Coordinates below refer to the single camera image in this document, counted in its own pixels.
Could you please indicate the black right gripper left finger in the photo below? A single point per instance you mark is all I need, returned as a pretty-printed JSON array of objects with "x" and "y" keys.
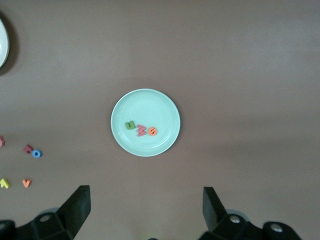
[{"x": 75, "y": 212}]

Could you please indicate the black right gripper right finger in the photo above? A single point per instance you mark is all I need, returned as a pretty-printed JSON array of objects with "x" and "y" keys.
[{"x": 215, "y": 215}]

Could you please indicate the green foam letter u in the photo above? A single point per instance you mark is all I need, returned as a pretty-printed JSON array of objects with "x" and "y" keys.
[{"x": 130, "y": 128}]

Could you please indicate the pink foam letter w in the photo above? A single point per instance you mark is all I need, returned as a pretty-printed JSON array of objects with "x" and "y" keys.
[{"x": 141, "y": 131}]

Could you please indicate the orange foam letter v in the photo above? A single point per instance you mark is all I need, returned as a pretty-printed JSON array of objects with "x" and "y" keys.
[{"x": 26, "y": 183}]

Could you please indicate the blue foam letter o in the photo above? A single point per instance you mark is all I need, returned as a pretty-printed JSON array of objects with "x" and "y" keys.
[{"x": 33, "y": 153}]

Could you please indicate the yellow foam letter k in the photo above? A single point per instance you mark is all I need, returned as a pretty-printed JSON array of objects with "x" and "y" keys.
[{"x": 3, "y": 183}]

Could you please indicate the dark red foam letter z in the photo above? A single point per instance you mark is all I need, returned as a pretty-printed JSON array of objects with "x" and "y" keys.
[{"x": 27, "y": 149}]

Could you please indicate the pink foam letter f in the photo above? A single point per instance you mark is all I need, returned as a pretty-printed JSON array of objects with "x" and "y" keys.
[{"x": 2, "y": 142}]

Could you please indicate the light green plate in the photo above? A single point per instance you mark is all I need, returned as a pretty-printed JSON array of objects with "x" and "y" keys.
[{"x": 150, "y": 105}]

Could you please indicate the brown paper table cover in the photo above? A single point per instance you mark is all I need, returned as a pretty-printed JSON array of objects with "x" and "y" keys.
[{"x": 225, "y": 75}]

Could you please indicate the beige plate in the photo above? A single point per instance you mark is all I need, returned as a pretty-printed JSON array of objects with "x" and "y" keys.
[{"x": 3, "y": 42}]

